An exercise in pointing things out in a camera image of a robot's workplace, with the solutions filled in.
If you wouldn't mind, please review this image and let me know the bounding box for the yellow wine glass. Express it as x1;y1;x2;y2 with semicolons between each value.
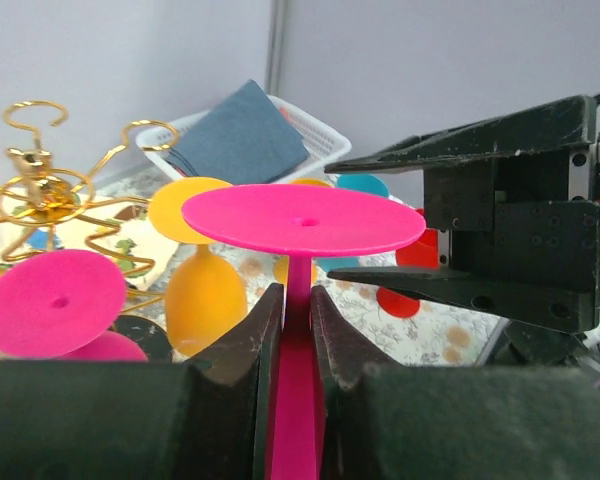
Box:
273;177;337;286
148;177;248;357

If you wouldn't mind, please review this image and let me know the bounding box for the gold wine glass rack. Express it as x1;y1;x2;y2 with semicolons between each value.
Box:
0;100;181;361

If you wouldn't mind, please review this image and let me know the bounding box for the magenta wine glass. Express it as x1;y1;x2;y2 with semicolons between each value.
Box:
181;184;426;479
0;249;147;361

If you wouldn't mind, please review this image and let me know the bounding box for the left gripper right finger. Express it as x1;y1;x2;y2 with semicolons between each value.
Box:
311;286;600;479

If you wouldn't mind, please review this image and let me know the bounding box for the white plastic basket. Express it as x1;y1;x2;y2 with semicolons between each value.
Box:
135;95;352;183

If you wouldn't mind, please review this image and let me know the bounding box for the pink folded cloth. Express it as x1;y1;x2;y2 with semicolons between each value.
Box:
278;106;296;126

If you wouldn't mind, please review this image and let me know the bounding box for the blue folded towel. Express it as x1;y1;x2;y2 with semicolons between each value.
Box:
166;80;309;184

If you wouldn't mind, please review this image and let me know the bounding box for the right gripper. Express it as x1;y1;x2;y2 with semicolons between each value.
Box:
324;95;600;333

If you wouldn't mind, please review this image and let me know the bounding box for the red wine glass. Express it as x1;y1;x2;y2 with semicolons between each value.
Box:
375;227;444;319

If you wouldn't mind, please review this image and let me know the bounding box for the teal wine glass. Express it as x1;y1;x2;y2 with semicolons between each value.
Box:
315;172;391;275

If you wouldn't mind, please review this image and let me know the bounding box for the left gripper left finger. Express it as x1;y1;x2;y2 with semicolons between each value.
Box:
0;284;284;479

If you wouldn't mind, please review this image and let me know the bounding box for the dinosaur print cloth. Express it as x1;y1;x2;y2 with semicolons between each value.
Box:
0;203;178;291

